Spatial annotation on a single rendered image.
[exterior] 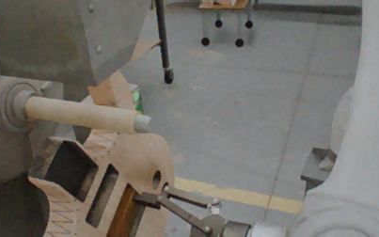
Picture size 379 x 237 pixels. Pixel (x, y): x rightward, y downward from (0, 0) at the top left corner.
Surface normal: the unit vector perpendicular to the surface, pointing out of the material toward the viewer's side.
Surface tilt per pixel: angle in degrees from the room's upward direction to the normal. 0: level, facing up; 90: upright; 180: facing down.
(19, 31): 90
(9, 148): 97
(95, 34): 90
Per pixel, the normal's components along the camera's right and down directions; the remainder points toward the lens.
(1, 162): 0.89, 0.26
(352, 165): -0.59, -0.58
